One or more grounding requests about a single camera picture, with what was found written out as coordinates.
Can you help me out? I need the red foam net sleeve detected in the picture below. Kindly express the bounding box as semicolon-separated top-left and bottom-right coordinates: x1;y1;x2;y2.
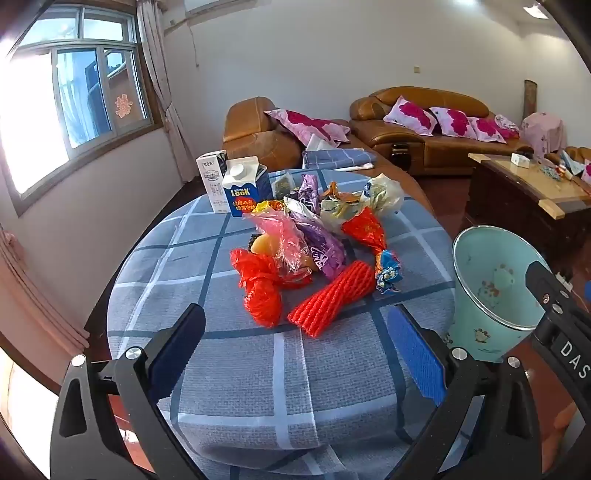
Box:
287;259;378;340

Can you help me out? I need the pink cloth cover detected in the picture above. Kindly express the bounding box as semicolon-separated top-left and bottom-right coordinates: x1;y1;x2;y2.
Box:
521;111;568;156

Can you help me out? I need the large purple snack wrapper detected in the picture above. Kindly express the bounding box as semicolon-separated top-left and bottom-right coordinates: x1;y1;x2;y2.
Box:
284;198;348;281

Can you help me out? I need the long brown leather sofa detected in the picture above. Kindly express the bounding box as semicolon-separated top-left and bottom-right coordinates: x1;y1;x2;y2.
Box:
349;86;533;176

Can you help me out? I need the white milk carton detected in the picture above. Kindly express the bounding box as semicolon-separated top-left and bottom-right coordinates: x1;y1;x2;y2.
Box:
195;150;228;216

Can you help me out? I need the folded blue checked sheet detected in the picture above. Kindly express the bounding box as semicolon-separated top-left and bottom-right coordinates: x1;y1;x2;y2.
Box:
302;147;378;171

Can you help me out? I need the clear plastic bag blue print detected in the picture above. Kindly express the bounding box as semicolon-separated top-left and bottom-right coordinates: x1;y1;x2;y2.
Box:
320;173;405;237

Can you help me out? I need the mint green metal bin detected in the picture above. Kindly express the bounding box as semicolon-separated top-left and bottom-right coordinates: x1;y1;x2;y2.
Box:
445;225;553;364

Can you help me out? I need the blue printed candy wrapper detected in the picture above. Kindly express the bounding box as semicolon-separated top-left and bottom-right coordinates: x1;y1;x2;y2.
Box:
373;249;404;294

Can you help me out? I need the white air conditioner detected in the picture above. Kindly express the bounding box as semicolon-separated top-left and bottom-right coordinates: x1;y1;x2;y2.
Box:
183;0;241;15

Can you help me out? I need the light blue cloth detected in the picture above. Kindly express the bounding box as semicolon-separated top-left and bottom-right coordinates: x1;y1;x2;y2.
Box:
560;152;585;175

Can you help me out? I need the pink gathered curtain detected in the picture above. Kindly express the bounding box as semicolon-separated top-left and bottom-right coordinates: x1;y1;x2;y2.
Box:
0;225;91;352

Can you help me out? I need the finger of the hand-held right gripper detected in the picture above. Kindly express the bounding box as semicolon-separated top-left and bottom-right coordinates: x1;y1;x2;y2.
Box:
525;261;574;320

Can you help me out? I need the blue drink carton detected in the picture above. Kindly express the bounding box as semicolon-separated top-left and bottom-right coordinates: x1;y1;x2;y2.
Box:
221;155;273;218

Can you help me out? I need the small brown leather sofa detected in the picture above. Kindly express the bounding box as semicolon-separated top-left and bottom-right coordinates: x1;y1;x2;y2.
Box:
560;146;591;186

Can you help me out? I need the brown leather armchair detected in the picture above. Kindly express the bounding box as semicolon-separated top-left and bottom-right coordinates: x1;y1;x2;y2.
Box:
222;96;435;217

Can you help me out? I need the rolled brown mat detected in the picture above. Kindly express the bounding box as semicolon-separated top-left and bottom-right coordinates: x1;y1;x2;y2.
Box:
523;79;539;126

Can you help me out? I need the orange snack wrapper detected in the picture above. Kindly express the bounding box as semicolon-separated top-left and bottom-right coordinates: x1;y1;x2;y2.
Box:
325;181;359;206

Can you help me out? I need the dark snack packet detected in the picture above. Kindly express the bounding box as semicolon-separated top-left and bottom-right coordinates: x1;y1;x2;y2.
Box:
270;171;297;200

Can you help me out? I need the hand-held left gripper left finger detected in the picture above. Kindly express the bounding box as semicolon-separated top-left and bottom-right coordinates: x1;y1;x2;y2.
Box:
50;302;207;480

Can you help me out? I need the small purple snack wrapper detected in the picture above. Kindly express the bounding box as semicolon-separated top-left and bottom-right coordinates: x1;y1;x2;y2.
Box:
295;174;322;216

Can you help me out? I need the red foil wrapper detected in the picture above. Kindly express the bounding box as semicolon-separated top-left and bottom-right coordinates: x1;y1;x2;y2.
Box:
341;206;389;260

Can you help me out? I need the yellow fluffy sponge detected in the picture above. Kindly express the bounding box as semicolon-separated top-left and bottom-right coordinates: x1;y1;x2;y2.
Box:
249;234;279;257

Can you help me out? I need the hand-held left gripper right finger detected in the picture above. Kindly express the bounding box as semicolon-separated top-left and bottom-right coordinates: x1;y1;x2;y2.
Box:
387;302;542;480

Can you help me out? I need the window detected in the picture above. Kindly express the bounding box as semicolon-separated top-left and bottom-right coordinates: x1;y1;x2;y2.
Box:
0;4;163;219

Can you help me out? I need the dark wooden coffee table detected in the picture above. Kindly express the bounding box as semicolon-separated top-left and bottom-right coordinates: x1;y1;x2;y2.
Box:
467;151;591;260

